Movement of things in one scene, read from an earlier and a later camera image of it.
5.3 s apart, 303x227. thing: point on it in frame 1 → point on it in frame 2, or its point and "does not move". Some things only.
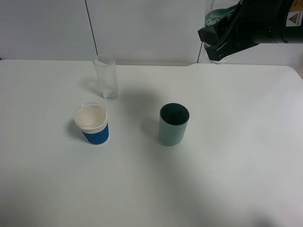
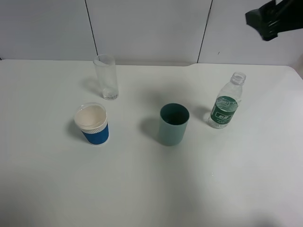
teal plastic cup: (173, 117) does not move
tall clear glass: (105, 67) does not move
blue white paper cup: (91, 117) does not move
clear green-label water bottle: (212, 16) → (224, 109)
